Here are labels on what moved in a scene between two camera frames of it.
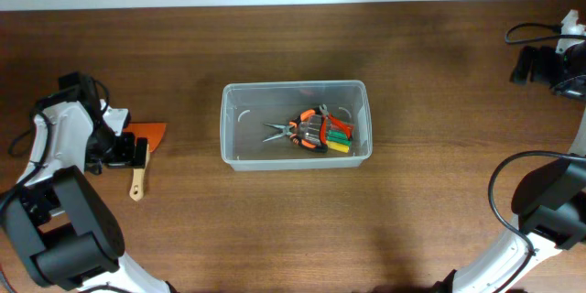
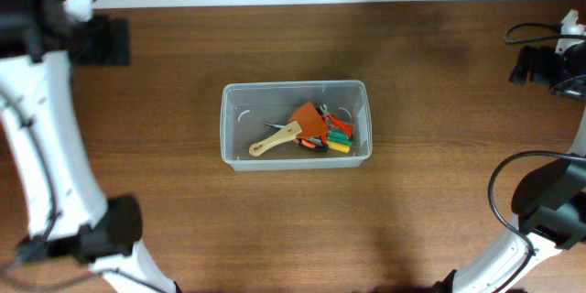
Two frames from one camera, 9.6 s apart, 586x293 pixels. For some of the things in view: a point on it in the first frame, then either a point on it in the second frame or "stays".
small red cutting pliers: (325, 116) stays
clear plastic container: (246, 109) stays
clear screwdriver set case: (326, 132) stays
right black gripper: (542, 55) stays
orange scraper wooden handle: (154, 133) to (306, 123)
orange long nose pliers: (287, 130) to (316, 145)
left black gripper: (125, 157) to (115, 50)
